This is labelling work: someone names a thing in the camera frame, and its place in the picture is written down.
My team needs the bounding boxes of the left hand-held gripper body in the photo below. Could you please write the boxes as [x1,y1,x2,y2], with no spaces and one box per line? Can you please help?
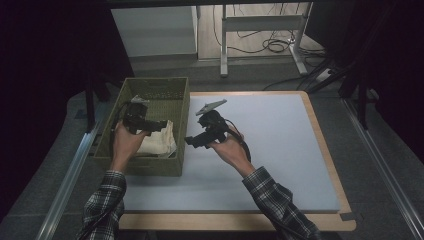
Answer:
[123,95,150,135]

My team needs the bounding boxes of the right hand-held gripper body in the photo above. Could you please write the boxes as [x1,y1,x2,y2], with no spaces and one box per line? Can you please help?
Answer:
[195,98,231,144]

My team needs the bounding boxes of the cream printed cloth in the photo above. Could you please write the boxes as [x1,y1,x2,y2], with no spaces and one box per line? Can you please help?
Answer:
[136,119,178,159]

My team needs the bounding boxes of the green plastic basket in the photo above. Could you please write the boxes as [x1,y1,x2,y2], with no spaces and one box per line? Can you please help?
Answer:
[93,77,191,177]

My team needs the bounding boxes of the person's left hand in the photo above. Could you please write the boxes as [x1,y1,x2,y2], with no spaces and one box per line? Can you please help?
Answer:
[110,120,151,174]

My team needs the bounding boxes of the person's right hand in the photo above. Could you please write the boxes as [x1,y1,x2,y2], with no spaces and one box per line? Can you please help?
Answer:
[208,128,256,178]

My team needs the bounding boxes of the black metal stand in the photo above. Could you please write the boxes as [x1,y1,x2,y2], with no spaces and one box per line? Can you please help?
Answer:
[305,0,396,132]
[83,74,114,134]

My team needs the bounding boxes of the light grey table mat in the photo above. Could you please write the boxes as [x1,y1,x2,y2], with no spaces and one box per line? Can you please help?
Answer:
[123,93,341,214]

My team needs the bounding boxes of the white cabinet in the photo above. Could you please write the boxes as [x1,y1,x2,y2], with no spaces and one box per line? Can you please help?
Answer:
[109,5,199,58]

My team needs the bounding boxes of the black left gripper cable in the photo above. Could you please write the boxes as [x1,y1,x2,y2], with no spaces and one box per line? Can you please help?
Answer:
[109,102,130,143]

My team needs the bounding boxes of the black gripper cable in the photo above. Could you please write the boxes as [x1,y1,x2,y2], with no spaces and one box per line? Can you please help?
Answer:
[225,118,252,163]
[109,102,130,143]

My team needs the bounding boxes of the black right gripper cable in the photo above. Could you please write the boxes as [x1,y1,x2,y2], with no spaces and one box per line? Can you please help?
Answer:
[225,118,252,163]

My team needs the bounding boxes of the aluminium floor rail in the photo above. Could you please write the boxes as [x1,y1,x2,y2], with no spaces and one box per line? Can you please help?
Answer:
[34,124,103,240]
[342,98,424,236]

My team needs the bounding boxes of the black floor cables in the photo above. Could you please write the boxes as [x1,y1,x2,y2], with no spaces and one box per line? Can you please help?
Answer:
[212,3,327,57]

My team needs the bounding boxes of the white desk frame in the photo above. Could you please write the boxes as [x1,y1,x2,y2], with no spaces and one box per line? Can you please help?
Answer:
[219,2,314,78]

